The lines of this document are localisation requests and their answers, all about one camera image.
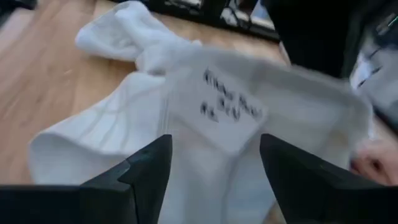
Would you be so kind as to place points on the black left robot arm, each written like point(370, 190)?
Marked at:
point(311, 31)

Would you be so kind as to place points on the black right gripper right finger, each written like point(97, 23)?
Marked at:
point(326, 199)

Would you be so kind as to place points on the white towel with beige stripes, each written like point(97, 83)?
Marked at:
point(109, 130)

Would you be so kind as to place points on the pink towel with white lines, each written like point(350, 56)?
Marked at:
point(376, 161)

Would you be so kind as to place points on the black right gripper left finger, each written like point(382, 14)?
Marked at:
point(124, 199)

